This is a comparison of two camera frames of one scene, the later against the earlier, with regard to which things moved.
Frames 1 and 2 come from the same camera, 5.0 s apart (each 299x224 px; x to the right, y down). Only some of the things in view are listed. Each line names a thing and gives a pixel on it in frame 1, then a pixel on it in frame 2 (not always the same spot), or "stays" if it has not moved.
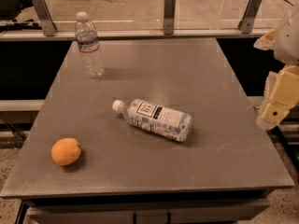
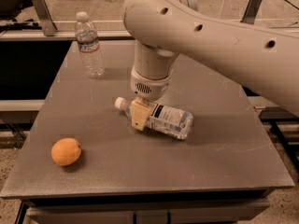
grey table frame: (207, 209) stays
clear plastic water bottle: (89, 46) stays
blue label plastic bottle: (169, 123) stays
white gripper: (289, 44) -> (149, 87)
